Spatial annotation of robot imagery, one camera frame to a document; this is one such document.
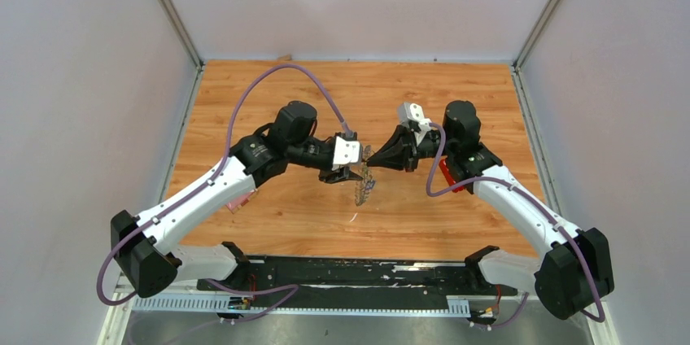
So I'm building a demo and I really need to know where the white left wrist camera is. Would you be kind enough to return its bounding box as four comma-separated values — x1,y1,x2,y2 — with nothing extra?
332,136,363,171

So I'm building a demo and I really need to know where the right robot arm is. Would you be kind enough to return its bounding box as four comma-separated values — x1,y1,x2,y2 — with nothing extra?
367,100,614,323

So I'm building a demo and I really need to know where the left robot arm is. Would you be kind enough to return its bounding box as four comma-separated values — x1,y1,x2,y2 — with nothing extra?
110,101,363,298

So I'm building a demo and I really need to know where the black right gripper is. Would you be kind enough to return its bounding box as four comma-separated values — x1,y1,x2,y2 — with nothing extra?
365,124,456,173

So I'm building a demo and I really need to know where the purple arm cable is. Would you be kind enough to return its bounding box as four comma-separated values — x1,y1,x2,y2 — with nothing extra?
95,63,357,307
426,122,606,324

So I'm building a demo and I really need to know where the red playing card box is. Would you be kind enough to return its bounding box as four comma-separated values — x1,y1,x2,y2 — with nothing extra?
225,190,257,213

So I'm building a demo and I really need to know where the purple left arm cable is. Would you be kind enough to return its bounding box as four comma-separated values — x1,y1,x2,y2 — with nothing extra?
95,63,357,307

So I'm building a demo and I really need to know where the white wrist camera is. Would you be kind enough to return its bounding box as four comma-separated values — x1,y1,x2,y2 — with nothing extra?
396,102,431,145
332,136,363,171

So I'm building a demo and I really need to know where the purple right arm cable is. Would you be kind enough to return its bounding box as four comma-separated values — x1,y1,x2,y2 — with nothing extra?
426,122,606,324

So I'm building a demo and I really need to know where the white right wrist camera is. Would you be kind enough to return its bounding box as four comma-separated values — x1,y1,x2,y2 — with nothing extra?
396,102,431,145

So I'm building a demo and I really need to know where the white slotted cable duct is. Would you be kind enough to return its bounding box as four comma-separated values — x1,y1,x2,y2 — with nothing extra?
132,289,470,318

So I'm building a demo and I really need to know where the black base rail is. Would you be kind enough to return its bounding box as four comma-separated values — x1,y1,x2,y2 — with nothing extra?
222,255,517,300

